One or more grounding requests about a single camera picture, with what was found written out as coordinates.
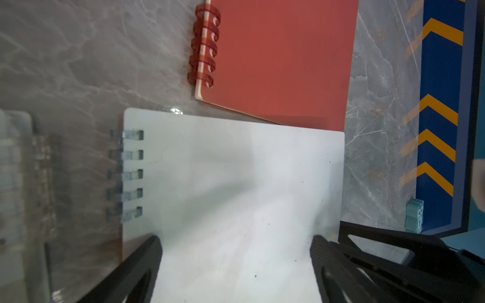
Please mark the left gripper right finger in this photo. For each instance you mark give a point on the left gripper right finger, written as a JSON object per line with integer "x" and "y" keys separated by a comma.
{"x": 338, "y": 278}

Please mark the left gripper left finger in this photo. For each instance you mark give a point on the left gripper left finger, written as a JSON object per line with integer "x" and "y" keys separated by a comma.
{"x": 133, "y": 280}

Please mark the white spiral notebook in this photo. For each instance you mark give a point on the white spiral notebook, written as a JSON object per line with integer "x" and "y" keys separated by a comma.
{"x": 28, "y": 219}
{"x": 235, "y": 204}

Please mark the red spiral notebook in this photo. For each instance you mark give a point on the red spiral notebook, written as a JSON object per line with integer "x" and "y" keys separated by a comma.
{"x": 286, "y": 62}

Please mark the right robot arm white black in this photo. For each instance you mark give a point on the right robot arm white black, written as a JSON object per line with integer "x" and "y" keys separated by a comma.
{"x": 431, "y": 272}

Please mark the blue owl number card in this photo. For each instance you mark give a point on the blue owl number card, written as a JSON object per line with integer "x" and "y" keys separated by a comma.
{"x": 414, "y": 216}

